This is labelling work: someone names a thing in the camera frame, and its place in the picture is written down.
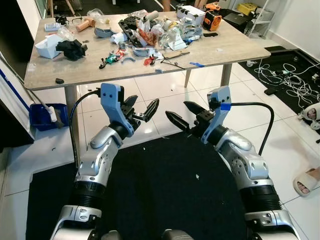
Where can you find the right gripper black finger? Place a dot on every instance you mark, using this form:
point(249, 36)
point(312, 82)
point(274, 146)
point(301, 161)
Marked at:
point(178, 122)
point(195, 109)

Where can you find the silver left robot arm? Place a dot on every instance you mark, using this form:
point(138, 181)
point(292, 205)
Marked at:
point(97, 160)

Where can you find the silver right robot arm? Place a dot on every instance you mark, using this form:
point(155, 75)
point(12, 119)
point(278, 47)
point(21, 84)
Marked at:
point(245, 165)

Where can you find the blue plastic bin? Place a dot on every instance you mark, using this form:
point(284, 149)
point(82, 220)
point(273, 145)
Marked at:
point(42, 120)

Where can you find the thin grey plastic arc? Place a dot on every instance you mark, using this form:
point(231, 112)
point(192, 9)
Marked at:
point(127, 58)

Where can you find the blue tape piece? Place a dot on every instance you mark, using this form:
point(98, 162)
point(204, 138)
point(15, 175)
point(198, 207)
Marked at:
point(197, 64)

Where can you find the small red tool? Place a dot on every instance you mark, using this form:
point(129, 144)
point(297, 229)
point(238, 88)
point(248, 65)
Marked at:
point(149, 60)

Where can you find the tan flat strip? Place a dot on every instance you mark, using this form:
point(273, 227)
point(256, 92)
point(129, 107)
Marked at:
point(179, 55)

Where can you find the orange brown crumpled cloth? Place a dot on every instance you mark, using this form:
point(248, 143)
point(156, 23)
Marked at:
point(149, 36)

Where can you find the light wooden table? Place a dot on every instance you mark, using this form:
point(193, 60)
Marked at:
point(225, 47)

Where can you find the black floor mat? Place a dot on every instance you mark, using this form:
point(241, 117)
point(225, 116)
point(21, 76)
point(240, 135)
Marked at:
point(260, 80)
point(165, 190)

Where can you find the small black block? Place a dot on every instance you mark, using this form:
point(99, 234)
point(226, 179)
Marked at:
point(59, 80)

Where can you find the small black bar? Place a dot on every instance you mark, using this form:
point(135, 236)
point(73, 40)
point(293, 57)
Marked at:
point(210, 35)

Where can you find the orange black tool case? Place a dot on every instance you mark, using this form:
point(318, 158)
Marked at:
point(212, 21)

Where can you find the clear plastic bag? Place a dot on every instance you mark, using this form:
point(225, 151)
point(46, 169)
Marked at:
point(66, 33)

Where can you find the white printed box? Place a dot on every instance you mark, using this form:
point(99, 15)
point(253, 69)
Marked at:
point(190, 14)

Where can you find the white open paper box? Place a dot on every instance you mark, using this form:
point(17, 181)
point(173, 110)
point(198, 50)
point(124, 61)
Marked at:
point(47, 47)

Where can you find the orange black power tool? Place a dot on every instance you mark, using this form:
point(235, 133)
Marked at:
point(212, 6)

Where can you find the small blue white box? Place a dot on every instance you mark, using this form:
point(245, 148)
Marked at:
point(52, 26)

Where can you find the yellow box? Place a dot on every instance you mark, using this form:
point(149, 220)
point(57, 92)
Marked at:
point(247, 8)

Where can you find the white shelf rack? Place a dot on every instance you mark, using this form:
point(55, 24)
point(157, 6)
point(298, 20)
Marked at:
point(265, 17)

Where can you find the grey left robot knee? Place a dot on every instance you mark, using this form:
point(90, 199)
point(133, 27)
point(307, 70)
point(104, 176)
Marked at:
point(111, 235)

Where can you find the white panel with blue stripe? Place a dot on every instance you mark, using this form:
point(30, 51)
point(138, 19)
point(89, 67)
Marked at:
point(10, 85)

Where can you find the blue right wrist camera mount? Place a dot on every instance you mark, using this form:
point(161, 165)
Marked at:
point(217, 117)

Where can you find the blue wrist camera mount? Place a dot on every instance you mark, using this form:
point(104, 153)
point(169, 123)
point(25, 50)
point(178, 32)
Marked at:
point(217, 117)
point(112, 102)

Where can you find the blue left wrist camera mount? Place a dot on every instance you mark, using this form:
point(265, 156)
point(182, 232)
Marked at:
point(112, 102)

